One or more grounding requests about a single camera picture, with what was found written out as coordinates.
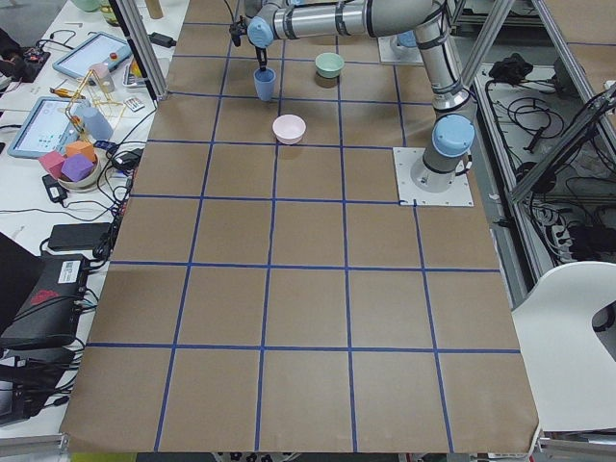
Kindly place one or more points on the black power brick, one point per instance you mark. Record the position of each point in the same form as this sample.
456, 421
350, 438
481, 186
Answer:
81, 236

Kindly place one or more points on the aluminium frame post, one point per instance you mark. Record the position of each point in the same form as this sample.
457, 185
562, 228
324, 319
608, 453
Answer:
129, 20

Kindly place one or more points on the teach pendant tablet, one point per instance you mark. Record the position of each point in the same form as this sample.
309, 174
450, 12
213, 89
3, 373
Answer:
46, 128
100, 48

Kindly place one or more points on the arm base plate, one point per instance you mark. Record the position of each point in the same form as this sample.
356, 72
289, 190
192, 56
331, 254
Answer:
419, 186

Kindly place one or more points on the black power adapter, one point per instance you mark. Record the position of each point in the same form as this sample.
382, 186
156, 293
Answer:
162, 40

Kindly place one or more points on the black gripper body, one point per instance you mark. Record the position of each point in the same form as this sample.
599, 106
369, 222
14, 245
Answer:
260, 52

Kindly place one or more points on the bowl of foam blocks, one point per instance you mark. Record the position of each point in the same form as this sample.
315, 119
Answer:
76, 170

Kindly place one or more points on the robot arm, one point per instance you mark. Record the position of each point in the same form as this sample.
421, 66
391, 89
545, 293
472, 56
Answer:
423, 26

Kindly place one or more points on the pink bowl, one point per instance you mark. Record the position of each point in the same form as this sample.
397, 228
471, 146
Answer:
289, 129

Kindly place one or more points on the light blue cylinder cup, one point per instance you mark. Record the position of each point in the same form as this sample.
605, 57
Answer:
96, 124

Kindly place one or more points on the mint green bowl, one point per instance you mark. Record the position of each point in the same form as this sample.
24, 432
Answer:
329, 65

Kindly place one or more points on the white chair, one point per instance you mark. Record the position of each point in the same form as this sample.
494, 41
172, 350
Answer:
571, 373

